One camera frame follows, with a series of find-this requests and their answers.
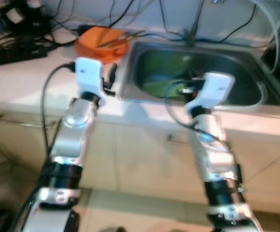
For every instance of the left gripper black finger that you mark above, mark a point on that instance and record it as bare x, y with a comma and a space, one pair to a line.
113, 72

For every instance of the orange plastic plate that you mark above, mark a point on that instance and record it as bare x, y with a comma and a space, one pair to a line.
94, 41

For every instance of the gold metal spoon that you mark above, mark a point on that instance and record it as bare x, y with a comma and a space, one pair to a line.
130, 35

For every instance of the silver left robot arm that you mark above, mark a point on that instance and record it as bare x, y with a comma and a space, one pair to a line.
74, 118

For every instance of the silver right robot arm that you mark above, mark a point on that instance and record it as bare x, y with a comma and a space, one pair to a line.
217, 154

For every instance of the cream kitchen cabinet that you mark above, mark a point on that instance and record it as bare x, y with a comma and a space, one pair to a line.
140, 164

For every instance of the green plate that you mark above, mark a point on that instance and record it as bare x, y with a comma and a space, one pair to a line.
154, 88

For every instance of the stainless steel sink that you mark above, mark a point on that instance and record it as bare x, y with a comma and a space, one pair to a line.
227, 67

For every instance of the black power adapter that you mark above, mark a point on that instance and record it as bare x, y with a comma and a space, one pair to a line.
85, 27

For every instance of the metal faucet pipe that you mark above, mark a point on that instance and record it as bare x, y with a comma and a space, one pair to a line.
196, 21

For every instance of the metal tap valve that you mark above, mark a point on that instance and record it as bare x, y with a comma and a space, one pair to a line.
216, 1

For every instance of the black power strip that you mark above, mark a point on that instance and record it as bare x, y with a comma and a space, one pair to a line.
9, 57

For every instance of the black charger device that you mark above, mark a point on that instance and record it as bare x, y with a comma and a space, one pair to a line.
14, 17

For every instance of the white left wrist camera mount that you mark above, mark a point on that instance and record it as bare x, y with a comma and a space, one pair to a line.
89, 75

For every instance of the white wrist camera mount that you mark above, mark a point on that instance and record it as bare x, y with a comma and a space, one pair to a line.
217, 89
89, 75

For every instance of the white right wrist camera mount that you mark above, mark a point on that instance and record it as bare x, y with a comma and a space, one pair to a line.
217, 89

